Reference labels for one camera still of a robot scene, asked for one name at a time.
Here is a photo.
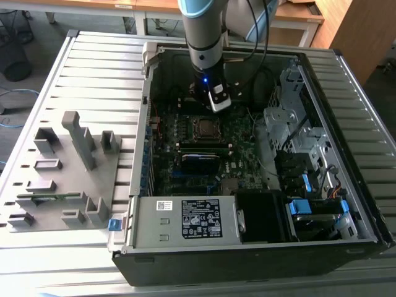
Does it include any silver metal drive cage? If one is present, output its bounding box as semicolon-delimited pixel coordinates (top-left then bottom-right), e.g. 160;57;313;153
262;67;329;161

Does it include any black open PC case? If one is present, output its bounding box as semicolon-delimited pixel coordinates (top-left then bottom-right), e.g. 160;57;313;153
106;41;396;287

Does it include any black plastic drive bay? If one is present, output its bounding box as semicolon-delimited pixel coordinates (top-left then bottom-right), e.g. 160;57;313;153
273;150;313;194

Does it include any metal socket cover frame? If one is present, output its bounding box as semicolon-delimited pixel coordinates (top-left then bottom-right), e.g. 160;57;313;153
193;118;226;143

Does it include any hard disk in blue carrier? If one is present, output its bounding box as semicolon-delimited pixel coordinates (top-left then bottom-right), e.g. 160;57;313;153
286;199;352;242

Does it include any wooden desk white frame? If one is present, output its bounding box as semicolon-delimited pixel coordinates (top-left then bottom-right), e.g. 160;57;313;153
136;0;324;47
0;0;139;24

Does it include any green RAM stick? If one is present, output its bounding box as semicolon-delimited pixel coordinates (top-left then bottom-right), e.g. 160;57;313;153
17;192;82;200

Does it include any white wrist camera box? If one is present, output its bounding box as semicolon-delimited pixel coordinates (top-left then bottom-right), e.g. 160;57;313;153
207;84;233;114

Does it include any blue network cable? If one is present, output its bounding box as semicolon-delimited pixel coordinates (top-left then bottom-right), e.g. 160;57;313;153
0;88;40;129

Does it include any green motherboard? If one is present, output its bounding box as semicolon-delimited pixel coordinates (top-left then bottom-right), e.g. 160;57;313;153
148;105;279;197

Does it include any wooden cabinet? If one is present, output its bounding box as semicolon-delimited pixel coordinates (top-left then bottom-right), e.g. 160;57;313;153
311;0;396;86

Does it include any grey parts rack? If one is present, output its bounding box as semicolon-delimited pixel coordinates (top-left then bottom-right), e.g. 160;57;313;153
6;110;124;233

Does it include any black mesh waste bin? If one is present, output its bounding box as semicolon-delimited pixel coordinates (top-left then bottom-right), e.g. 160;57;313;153
0;9;34;83

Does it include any CPU socket metal frame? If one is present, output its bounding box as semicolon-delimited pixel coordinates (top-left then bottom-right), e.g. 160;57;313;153
191;116;229;145

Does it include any black graphics card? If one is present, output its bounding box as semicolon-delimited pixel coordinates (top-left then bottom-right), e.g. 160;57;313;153
181;153;221;174

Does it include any grey power supply unit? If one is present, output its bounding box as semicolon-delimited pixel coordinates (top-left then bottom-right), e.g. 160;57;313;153
132;195;245;248

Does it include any silver CPU green edge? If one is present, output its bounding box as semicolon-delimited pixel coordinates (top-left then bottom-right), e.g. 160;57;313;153
199;119;218;137

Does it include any black plastic shroud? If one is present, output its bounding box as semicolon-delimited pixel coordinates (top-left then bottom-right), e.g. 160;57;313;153
233;190;293;244

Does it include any brown chipset heatsink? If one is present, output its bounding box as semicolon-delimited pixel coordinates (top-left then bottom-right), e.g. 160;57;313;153
222;178;239;192

